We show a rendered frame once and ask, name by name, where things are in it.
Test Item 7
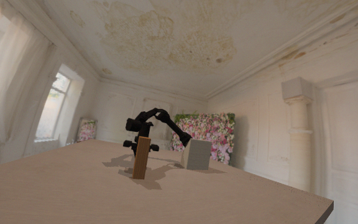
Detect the dark brown wooden post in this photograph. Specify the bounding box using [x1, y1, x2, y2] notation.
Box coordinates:
[132, 136, 151, 179]

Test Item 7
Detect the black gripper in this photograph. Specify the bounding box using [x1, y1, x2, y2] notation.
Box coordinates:
[123, 132, 159, 157]

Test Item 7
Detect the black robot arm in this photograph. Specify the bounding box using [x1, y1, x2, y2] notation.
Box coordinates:
[126, 108, 192, 147]

